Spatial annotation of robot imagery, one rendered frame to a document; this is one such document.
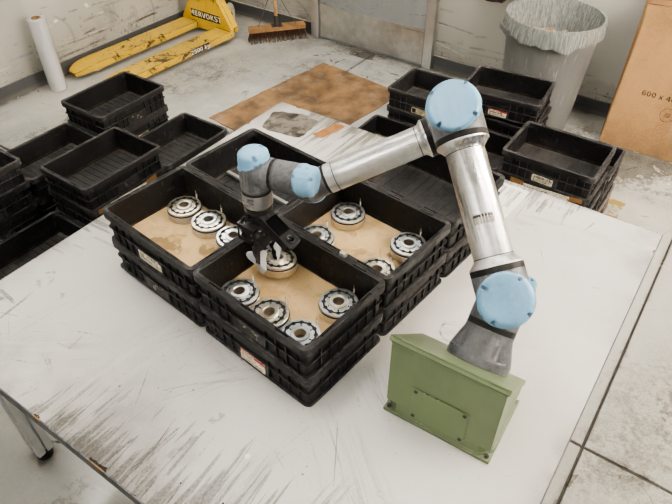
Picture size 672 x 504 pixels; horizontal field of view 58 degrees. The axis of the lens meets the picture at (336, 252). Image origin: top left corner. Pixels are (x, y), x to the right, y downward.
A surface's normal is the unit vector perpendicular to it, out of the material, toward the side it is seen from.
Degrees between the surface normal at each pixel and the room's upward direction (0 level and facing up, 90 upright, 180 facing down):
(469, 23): 90
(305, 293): 0
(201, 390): 0
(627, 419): 0
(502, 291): 54
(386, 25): 90
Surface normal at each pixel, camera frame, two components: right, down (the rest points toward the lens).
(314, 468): 0.00, -0.75
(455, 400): -0.54, 0.56
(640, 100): -0.54, 0.36
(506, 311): -0.21, 0.08
